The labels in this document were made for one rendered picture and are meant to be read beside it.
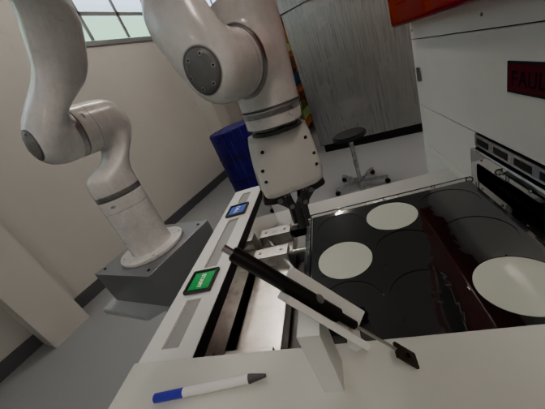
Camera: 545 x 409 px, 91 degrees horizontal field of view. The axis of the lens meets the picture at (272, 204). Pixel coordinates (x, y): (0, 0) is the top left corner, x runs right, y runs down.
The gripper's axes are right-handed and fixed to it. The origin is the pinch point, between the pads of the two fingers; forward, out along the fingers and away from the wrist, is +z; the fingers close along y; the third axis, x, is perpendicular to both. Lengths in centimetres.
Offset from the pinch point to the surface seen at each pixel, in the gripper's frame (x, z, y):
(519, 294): 20.9, 10.0, -19.8
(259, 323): 4.7, 14.9, 13.1
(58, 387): -107, 117, 165
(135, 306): -27, 24, 47
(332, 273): 3.5, 11.7, -2.2
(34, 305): -159, 81, 187
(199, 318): 6.1, 7.5, 21.1
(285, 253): -7.1, 11.5, 4.0
